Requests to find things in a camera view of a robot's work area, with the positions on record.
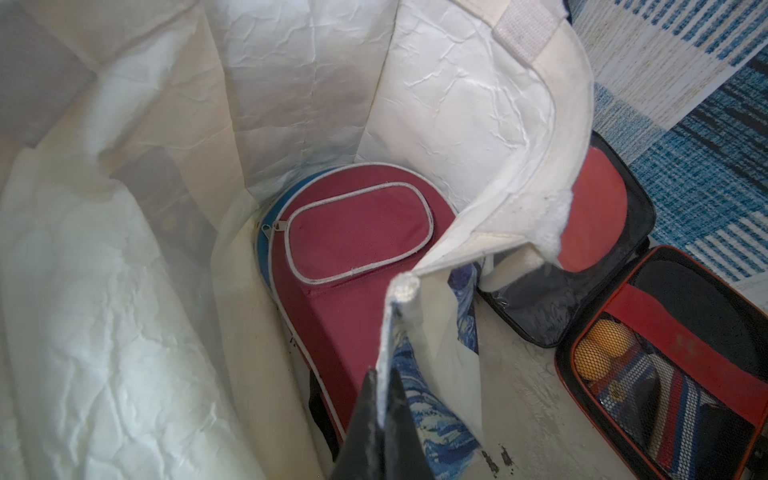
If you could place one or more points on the clear bagged red paddle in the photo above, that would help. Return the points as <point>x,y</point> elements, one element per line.
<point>610,221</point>

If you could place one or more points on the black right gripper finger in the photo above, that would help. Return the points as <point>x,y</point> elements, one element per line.
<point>382,440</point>

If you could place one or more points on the maroon paddle case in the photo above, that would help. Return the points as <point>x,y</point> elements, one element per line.
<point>327,249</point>

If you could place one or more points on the white canvas tote bag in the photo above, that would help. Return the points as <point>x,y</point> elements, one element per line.
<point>142,142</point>

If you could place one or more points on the black red mesh paddle set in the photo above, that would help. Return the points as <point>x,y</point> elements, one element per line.
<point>670,367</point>

